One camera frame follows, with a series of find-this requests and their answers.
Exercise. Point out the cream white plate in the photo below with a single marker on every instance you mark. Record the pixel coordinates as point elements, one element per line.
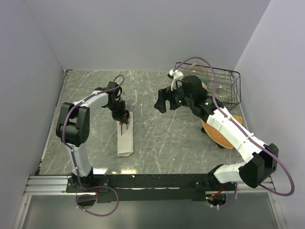
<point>204,86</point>

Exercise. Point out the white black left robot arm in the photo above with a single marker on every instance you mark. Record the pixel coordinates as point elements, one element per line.
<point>73,127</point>

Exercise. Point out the woven bamboo tray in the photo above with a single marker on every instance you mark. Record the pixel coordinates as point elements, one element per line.
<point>216,136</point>

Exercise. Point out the teal green plate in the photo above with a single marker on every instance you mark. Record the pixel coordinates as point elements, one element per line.
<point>203,78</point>

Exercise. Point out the aluminium frame rail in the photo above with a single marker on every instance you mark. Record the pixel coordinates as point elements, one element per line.
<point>57,185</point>

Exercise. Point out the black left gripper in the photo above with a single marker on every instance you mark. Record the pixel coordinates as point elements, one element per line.
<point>122,115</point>

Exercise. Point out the rose gold fork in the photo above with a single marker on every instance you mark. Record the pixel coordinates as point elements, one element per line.
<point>121,130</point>

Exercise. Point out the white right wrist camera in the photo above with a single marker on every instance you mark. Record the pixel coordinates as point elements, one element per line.
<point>174,75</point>

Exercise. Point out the grey ribbed cup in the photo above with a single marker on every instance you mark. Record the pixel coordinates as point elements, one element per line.
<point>222,95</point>

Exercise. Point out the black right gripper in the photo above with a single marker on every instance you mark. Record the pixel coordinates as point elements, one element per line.
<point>164,95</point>

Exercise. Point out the white cloth napkin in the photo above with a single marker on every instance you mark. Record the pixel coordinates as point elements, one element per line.
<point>125,142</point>

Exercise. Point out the dark wire dish rack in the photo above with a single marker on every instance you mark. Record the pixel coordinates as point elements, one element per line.
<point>228,79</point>

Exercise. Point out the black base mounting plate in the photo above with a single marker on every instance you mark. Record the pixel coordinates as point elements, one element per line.
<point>107,194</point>

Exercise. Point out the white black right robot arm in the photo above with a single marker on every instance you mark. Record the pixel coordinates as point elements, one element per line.
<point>259,159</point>

